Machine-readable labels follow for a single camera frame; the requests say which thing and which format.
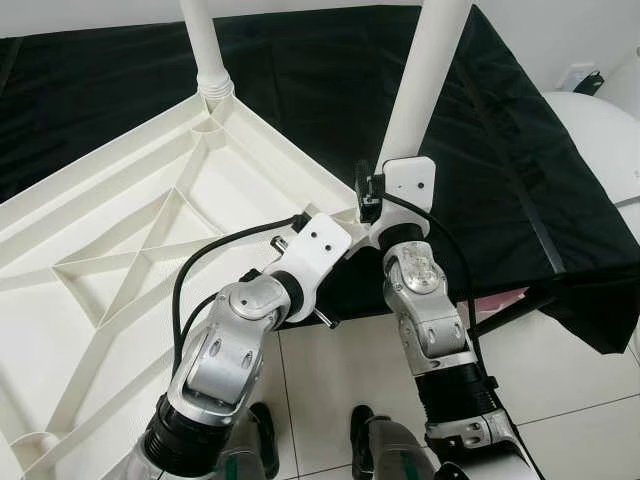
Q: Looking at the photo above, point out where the white plastic table leg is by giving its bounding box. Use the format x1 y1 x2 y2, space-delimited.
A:
375 0 473 176
180 0 236 101

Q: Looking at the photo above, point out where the white plastic table top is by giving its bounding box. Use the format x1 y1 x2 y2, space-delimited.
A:
0 90 377 480

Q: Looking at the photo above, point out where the grey robot right leg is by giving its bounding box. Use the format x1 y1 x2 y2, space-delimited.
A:
350 405 441 480

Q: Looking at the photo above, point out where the pink object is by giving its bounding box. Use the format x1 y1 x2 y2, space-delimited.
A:
470 285 530 314

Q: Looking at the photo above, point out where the black tablecloth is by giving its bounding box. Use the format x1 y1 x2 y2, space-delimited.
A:
0 5 640 356

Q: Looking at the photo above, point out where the black metal table leg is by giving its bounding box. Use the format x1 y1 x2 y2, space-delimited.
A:
470 285 562 337

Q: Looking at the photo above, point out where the black power plug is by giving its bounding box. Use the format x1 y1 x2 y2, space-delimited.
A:
575 72 605 97

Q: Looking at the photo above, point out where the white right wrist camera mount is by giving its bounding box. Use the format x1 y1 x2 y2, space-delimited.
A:
368 157 437 251

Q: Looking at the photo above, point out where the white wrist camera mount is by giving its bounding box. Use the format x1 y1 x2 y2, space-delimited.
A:
368 157 437 251
265 212 353 326

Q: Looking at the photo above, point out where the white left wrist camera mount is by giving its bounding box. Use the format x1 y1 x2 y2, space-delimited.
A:
265 212 353 326

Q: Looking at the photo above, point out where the white wall socket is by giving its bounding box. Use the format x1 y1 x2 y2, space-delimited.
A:
562 63 591 86

